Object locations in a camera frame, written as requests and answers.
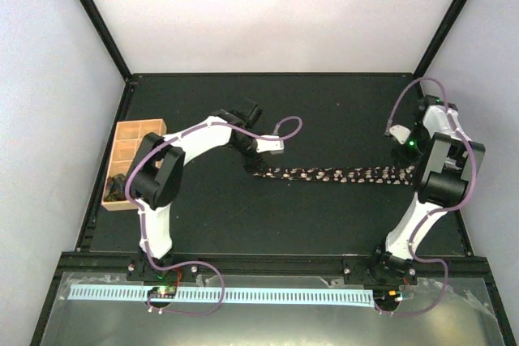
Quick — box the black floral patterned tie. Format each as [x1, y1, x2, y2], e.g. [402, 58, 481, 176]
[253, 165, 417, 186]

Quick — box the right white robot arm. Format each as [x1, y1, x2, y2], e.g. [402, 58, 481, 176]
[368, 95, 486, 284]

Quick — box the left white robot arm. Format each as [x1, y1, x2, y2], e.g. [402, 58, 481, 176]
[125, 105, 264, 280]

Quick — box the wooden compartment box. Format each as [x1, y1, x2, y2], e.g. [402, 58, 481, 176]
[101, 118, 167, 211]

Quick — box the dark rolled tie in box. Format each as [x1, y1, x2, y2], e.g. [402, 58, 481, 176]
[103, 173, 127, 203]

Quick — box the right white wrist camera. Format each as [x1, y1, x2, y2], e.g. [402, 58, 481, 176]
[388, 125, 411, 145]

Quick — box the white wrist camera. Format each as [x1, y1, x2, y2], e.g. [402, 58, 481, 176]
[388, 125, 411, 145]
[255, 135, 285, 155]

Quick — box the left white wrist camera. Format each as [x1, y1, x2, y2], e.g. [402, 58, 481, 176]
[255, 135, 285, 155]

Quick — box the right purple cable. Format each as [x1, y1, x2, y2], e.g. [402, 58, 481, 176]
[375, 77, 475, 318]

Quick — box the purple cable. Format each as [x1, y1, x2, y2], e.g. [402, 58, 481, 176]
[125, 115, 303, 316]
[375, 77, 475, 318]

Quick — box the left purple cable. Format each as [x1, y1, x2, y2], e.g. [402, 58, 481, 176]
[125, 115, 303, 316]

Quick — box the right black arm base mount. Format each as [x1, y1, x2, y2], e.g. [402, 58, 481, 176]
[341, 255, 416, 286]

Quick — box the light blue slotted cable duct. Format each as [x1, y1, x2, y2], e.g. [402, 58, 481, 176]
[67, 284, 375, 308]

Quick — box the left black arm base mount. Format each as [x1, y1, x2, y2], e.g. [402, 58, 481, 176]
[126, 257, 199, 285]

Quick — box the right black frame post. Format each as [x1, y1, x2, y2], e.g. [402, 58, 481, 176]
[413, 0, 469, 79]

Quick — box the black frame post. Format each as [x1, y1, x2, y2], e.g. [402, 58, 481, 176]
[79, 0, 132, 81]
[413, 0, 469, 79]

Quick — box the left black frame post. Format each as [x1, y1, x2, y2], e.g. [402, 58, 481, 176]
[79, 0, 132, 81]

